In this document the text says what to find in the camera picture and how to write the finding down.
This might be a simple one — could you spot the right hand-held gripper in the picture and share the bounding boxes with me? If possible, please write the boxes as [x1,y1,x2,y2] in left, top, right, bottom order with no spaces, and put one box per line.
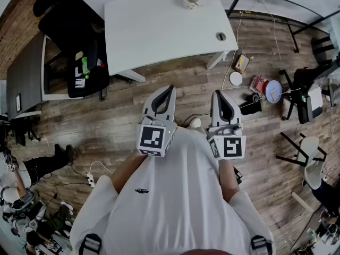
[207,89,247,160]

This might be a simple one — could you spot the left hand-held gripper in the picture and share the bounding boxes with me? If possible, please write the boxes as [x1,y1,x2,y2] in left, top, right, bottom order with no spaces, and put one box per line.
[137,85,178,158]

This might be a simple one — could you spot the white cup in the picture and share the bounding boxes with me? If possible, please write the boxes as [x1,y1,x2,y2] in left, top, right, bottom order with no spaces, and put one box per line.
[182,0,205,10]

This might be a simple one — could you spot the person's left forearm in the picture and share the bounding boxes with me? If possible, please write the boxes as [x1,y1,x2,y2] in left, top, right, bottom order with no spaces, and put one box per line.
[110,150,149,196]

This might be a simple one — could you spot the person's right forearm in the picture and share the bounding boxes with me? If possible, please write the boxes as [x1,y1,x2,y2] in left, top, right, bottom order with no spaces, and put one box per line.
[218,158,240,204]

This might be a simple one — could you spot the person's white shoe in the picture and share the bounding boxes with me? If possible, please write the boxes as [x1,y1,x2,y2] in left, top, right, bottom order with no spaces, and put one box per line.
[185,117,202,129]

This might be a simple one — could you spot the white round disc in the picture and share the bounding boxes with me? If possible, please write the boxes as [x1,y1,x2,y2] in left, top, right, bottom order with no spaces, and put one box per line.
[229,71,243,85]

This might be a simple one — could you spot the white table leg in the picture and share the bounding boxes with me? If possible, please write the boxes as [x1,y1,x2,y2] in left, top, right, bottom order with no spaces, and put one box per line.
[206,50,227,70]
[116,69,147,83]

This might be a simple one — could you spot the red books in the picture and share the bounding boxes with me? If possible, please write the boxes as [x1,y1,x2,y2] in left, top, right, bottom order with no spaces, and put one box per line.
[249,74,269,93]

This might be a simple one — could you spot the small cardboard box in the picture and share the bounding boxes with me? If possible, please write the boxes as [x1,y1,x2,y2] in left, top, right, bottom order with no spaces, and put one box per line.
[233,53,251,74]

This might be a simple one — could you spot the black power adapter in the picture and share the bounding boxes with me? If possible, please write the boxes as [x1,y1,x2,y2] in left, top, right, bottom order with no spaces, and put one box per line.
[233,168,243,186]

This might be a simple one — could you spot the black tripod with equipment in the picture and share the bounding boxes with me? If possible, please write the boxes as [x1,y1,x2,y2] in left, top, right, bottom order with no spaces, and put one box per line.
[278,67,325,124]

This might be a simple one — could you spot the green bottle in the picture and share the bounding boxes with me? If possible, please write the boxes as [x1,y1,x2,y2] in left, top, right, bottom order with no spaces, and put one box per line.
[81,57,90,79]

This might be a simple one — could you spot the person's white shirt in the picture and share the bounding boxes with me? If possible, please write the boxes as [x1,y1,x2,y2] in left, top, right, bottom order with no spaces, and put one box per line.
[69,126,274,255]

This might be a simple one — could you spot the white chair with black legs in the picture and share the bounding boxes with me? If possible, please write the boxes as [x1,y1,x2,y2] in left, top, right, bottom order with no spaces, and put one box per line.
[275,131,328,191]

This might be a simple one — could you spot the black office chair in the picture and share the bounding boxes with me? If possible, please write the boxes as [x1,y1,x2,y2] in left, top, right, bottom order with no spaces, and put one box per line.
[33,0,111,102]

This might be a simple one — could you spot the dark grey desk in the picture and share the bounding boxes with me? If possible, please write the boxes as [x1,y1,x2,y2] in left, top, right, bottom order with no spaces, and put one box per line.
[6,32,51,121]

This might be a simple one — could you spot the black and grey backpack strap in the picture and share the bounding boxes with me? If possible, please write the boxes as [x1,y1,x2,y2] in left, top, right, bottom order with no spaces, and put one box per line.
[251,235,273,255]
[79,233,103,255]

